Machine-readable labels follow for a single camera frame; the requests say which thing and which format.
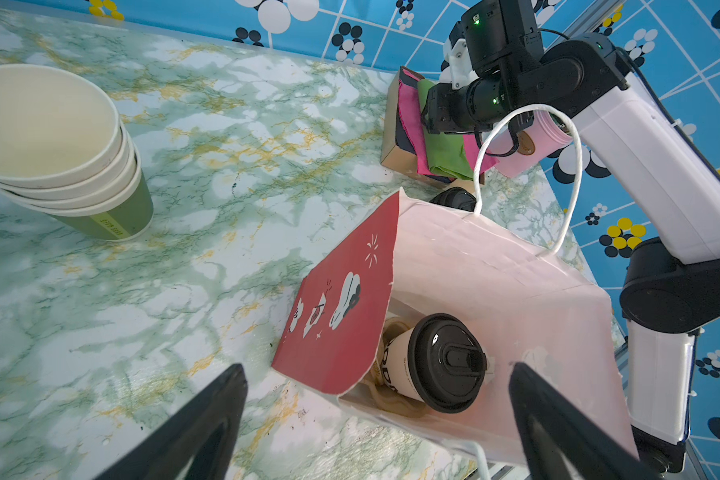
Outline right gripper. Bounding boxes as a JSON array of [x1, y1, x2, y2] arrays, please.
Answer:
[[421, 1, 543, 134]]

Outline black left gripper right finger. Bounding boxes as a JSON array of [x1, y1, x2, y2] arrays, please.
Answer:
[[509, 362, 658, 479]]

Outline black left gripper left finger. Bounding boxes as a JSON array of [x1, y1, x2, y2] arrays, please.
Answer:
[[98, 364, 248, 479]]

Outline green paper napkin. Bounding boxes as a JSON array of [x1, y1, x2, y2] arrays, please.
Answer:
[[413, 79, 476, 180]]

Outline white paper cup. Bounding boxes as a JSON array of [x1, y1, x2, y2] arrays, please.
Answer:
[[381, 329, 422, 402]]

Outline red white paper bag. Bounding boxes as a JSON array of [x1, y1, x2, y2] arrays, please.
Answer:
[[272, 191, 636, 465]]

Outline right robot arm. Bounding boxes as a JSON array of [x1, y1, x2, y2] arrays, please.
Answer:
[[421, 1, 720, 473]]

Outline colourful napkin stack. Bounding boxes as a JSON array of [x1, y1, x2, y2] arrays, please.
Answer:
[[381, 66, 479, 193]]

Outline black cup lid stack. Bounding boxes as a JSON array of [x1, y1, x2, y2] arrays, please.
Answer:
[[430, 187, 476, 212]]

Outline green paper cup stack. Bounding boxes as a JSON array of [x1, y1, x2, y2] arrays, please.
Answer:
[[0, 64, 154, 241]]

